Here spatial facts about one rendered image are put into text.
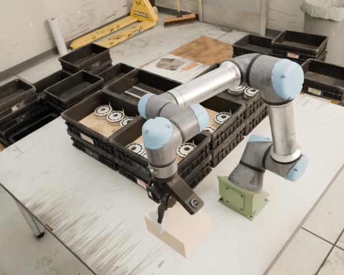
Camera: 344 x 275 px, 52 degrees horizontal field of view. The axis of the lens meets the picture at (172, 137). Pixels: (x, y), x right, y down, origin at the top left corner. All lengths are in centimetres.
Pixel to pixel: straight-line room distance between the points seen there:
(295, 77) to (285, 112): 14
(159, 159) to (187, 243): 28
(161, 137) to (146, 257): 77
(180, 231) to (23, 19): 415
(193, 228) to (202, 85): 43
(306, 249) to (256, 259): 94
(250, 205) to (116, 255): 60
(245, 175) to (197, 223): 51
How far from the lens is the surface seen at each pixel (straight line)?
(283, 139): 133
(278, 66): 116
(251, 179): 151
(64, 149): 214
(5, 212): 300
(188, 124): 90
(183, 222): 106
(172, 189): 95
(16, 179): 207
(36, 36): 501
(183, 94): 105
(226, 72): 117
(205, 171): 175
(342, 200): 271
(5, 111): 309
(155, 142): 85
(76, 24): 529
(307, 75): 302
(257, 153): 149
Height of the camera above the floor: 197
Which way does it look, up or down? 39 degrees down
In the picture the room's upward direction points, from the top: 8 degrees counter-clockwise
